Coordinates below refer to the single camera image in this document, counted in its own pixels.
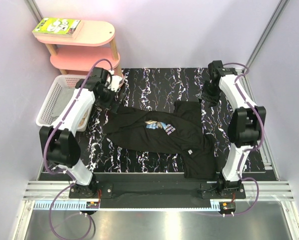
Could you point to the green cover book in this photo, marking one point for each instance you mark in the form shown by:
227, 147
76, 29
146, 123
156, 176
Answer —
58, 27

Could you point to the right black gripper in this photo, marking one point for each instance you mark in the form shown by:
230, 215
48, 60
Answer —
213, 100

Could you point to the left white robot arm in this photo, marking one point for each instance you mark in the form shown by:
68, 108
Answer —
58, 141

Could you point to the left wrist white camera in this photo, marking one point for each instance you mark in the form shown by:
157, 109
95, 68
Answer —
114, 82

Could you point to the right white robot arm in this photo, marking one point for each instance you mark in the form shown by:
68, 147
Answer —
246, 128

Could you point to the grey t shirt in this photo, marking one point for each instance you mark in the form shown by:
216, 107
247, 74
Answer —
62, 101

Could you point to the white slotted cable duct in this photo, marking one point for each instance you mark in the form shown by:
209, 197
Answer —
67, 205

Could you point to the pink three tier shelf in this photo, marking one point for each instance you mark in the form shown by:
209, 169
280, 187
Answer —
94, 41

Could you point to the white plastic laundry basket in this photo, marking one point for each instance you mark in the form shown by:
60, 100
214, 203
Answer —
44, 117

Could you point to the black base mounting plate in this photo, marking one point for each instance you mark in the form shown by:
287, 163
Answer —
155, 191

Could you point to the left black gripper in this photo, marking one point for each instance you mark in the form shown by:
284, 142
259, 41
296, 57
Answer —
111, 104

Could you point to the black marbled table mat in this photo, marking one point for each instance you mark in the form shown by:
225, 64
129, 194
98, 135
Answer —
154, 89

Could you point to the beige t shirt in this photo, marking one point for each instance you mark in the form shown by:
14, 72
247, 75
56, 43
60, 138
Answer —
82, 123

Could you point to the black printed t shirt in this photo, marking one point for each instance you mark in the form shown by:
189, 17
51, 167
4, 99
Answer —
178, 132

